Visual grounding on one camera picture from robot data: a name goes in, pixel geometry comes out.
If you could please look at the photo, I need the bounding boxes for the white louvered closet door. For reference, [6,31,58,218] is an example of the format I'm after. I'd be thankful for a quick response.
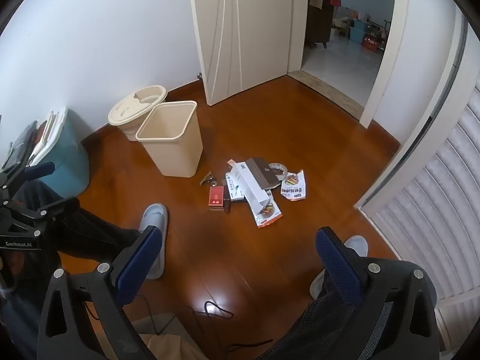
[354,82,480,353]

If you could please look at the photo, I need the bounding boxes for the person's leg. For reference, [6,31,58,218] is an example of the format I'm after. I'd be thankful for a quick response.
[15,184,142,269]
[259,279,413,360]

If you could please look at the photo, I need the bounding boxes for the dark wooden cabinet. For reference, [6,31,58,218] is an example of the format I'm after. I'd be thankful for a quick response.
[304,0,334,49]

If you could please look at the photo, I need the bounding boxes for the person's right leg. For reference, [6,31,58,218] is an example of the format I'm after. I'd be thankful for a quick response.
[259,279,413,360]

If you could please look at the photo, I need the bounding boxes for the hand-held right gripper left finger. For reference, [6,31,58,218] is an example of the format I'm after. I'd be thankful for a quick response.
[37,225,164,360]

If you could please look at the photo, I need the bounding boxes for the white door frame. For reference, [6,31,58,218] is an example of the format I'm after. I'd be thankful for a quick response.
[359,0,411,130]

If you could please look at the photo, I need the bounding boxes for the long white box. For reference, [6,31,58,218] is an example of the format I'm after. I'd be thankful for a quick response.
[229,161,272,212]

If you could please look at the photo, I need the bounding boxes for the beige round bin with lid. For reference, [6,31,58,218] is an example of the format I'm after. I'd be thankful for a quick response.
[108,85,167,142]

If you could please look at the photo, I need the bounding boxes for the person's left leg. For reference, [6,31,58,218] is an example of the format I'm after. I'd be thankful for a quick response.
[15,184,142,269]

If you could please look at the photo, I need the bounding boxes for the grey slipper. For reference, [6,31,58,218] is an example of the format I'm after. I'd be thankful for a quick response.
[139,203,169,280]
[309,235,369,301]

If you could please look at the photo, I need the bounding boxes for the green white floss box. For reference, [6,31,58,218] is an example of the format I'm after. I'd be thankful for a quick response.
[224,174,244,199]

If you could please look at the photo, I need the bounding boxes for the black cable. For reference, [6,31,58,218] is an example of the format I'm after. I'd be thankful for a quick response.
[86,296,274,360]

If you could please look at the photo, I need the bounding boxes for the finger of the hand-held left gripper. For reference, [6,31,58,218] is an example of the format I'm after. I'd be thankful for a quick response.
[7,195,81,226]
[0,161,56,196]

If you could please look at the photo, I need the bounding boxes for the clear tape roll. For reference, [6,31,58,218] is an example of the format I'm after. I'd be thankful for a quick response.
[268,162,289,181]

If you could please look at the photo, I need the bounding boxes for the beige square trash bin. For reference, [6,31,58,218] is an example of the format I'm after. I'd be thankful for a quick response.
[135,100,204,178]

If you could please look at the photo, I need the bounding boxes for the stack of papers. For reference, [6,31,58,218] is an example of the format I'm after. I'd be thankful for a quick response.
[0,108,68,170]

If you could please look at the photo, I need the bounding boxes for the grey left slipper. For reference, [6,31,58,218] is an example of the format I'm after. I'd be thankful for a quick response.
[139,203,169,280]

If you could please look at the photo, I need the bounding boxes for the white orange snack packet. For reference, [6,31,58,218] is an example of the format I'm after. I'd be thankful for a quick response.
[280,169,307,201]
[252,195,283,228]

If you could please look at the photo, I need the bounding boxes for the small red box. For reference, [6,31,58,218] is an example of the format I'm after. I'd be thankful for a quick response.
[208,188,226,209]

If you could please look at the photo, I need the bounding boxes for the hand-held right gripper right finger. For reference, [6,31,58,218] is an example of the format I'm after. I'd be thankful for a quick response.
[315,227,439,360]

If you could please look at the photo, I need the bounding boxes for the teal storage box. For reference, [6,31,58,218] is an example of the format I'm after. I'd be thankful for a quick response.
[22,107,91,200]

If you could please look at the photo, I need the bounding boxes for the brown cardboard box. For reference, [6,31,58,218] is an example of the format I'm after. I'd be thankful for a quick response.
[245,157,282,190]

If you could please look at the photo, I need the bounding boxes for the blue storage bin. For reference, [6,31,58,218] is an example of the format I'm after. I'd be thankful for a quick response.
[349,20,367,43]

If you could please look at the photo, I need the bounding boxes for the beige cloth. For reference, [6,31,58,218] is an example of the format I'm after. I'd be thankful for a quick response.
[142,330,211,360]

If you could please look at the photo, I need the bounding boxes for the grey right slipper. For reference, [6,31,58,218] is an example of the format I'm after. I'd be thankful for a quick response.
[309,235,369,301]

